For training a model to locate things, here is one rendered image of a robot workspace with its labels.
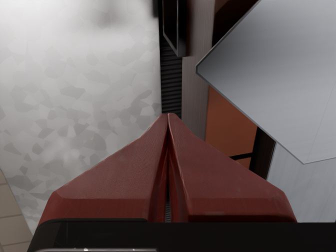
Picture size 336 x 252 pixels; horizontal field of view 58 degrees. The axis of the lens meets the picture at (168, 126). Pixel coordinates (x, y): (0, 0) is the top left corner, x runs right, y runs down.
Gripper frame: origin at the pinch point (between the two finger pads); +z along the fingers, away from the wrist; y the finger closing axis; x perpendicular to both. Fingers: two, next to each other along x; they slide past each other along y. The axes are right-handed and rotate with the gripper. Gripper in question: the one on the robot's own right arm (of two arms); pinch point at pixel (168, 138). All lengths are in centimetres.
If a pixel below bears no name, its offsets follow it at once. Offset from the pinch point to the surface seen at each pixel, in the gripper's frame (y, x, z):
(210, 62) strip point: -2.2, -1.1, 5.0
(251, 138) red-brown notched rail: -6.3, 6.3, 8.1
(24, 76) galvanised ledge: 14.4, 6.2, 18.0
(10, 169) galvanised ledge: 19.1, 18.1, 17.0
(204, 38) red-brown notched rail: -2.2, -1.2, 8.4
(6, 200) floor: 68, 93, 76
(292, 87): -7.4, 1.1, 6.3
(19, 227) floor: 68, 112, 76
